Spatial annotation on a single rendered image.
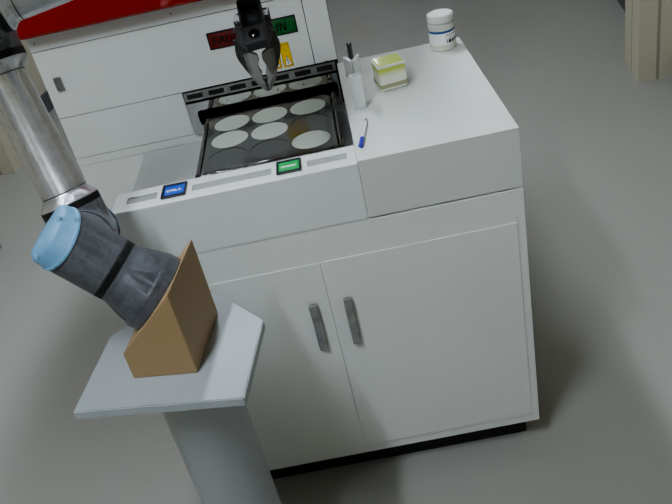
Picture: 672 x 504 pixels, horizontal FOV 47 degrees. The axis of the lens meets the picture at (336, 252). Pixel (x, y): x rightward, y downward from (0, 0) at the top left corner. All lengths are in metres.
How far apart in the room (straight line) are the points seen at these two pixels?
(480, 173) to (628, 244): 1.36
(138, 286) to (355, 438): 0.97
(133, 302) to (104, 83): 1.03
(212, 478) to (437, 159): 0.82
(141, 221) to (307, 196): 0.37
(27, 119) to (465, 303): 1.06
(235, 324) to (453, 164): 0.58
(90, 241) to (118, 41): 0.97
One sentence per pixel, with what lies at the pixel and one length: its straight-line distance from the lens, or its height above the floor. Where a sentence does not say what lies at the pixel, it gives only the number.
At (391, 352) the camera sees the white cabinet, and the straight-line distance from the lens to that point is 1.97.
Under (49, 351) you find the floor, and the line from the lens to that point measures 3.19.
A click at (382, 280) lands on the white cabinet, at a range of 1.83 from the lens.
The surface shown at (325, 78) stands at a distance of 2.24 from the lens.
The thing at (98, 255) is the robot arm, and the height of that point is 1.06.
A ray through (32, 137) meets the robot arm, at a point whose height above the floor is 1.22.
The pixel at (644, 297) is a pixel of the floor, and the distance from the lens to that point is 2.76.
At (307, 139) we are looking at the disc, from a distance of 1.97.
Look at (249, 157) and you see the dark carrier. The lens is 1.95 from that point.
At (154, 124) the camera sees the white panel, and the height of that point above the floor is 0.90.
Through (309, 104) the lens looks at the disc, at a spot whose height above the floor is 0.90.
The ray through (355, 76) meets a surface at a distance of 1.88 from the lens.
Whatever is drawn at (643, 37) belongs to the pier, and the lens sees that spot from 4.19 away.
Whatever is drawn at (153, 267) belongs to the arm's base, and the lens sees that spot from 1.39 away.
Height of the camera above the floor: 1.71
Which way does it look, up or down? 33 degrees down
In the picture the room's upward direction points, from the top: 13 degrees counter-clockwise
